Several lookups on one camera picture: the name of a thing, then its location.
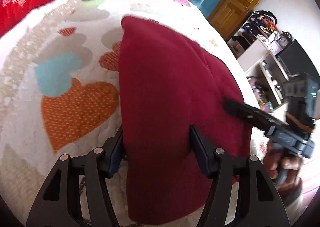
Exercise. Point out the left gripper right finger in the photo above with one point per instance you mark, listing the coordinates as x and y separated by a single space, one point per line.
241 194

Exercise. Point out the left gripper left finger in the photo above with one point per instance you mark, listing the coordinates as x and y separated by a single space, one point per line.
75 191

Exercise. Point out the dark red knit sweater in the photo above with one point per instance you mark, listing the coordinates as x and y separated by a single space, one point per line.
167 83

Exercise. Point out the pile of clothes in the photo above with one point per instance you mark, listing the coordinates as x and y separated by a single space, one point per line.
266 21

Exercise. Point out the person right hand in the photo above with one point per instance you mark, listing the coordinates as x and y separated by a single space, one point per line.
271 161

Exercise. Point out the black television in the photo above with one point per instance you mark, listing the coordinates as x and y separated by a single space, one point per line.
295 60

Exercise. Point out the alarm clock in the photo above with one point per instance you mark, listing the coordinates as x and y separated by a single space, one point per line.
285 39

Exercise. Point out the white shelf unit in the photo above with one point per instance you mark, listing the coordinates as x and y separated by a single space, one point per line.
256 53

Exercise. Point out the wooden door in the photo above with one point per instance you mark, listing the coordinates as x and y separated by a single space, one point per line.
228 15

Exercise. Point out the patchwork heart quilt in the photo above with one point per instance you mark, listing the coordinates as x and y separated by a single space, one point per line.
60 91

